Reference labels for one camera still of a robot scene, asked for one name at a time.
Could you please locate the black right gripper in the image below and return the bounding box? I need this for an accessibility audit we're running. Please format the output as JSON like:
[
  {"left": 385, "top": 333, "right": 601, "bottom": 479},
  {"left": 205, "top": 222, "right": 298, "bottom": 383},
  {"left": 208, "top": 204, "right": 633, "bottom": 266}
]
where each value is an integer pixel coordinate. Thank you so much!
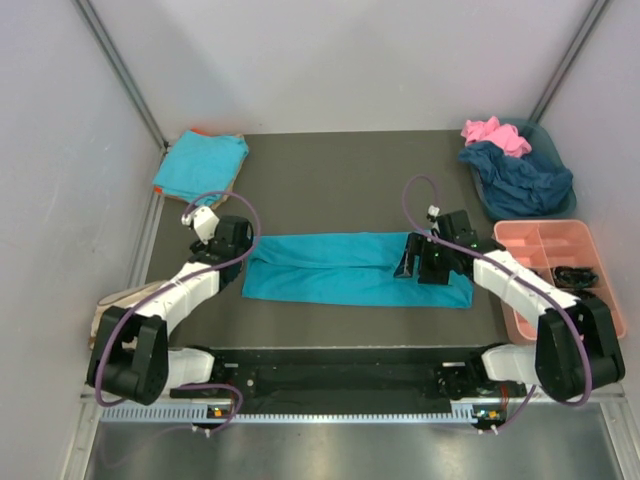
[{"left": 394, "top": 233, "right": 454, "bottom": 286}]

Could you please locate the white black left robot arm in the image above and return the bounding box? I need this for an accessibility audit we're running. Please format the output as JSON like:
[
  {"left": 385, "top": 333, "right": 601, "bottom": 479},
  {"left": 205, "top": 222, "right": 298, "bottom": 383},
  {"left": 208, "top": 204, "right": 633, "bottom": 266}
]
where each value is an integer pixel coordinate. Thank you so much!
[{"left": 86, "top": 215, "right": 253, "bottom": 405}]

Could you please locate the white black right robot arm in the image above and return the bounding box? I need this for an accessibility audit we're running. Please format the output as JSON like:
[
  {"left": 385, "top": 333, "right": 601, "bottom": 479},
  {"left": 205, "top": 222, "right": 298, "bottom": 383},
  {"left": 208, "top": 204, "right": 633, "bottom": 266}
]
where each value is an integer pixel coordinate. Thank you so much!
[{"left": 394, "top": 208, "right": 626, "bottom": 404}]

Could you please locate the navy blue t shirt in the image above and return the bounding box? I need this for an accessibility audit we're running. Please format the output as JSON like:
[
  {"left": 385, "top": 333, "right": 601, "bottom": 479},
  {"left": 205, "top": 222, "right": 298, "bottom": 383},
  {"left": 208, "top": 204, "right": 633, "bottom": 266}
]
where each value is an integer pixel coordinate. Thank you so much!
[{"left": 458, "top": 141, "right": 573, "bottom": 220}]

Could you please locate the beige cloth bag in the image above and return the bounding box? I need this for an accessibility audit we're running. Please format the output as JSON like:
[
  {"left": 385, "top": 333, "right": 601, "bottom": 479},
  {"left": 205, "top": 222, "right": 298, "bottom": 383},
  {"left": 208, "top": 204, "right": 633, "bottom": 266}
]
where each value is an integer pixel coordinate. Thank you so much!
[{"left": 88, "top": 280, "right": 164, "bottom": 350}]

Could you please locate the pink compartment tray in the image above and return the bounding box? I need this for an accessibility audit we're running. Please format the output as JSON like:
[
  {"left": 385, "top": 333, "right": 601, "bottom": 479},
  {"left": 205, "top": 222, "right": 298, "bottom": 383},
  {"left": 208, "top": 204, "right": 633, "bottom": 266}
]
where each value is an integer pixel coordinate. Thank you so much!
[{"left": 493, "top": 219, "right": 627, "bottom": 339}]

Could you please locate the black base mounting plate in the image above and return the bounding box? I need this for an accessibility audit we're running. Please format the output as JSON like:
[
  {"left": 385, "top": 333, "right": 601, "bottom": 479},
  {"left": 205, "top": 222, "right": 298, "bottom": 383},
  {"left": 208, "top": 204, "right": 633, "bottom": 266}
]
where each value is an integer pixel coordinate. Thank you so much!
[{"left": 169, "top": 344, "right": 531, "bottom": 414}]

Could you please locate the pink t shirt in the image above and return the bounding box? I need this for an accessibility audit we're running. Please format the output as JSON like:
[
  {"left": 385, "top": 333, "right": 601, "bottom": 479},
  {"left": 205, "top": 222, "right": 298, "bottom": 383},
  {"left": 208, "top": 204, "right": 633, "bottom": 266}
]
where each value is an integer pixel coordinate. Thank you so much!
[{"left": 461, "top": 116, "right": 532, "bottom": 158}]

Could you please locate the teal plastic basket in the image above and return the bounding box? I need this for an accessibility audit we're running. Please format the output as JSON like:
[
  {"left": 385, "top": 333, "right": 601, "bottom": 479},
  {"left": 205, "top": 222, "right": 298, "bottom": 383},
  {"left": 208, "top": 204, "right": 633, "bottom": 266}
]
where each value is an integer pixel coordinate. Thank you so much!
[{"left": 471, "top": 117, "right": 576, "bottom": 221}]

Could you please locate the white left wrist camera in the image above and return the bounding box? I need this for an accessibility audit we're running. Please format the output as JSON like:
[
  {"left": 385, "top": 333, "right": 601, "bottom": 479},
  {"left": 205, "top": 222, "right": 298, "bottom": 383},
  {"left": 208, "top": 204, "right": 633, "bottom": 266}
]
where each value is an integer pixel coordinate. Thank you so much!
[{"left": 181, "top": 206, "right": 220, "bottom": 244}]

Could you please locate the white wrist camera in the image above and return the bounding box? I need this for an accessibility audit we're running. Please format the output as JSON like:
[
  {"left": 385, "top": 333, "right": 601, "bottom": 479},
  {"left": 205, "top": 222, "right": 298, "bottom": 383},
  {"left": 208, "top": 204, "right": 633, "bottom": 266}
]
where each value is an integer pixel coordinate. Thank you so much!
[
  {"left": 181, "top": 206, "right": 220, "bottom": 244},
  {"left": 427, "top": 205, "right": 440, "bottom": 232}
]

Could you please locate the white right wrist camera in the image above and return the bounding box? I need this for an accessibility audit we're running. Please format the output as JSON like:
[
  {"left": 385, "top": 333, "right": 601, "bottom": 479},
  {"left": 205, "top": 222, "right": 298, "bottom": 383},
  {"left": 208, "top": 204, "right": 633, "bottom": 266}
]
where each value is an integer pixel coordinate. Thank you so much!
[{"left": 427, "top": 205, "right": 440, "bottom": 232}]

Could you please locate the white slotted cable duct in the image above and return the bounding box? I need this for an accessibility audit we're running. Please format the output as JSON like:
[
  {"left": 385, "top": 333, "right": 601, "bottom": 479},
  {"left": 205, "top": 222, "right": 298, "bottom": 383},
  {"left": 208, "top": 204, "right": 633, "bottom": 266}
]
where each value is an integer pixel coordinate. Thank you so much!
[{"left": 100, "top": 403, "right": 506, "bottom": 426}]

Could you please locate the aluminium frame rail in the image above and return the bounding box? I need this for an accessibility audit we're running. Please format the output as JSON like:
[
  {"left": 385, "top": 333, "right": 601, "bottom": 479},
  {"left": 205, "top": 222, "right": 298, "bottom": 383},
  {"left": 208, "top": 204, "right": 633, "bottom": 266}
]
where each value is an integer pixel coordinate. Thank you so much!
[{"left": 71, "top": 0, "right": 169, "bottom": 151}]

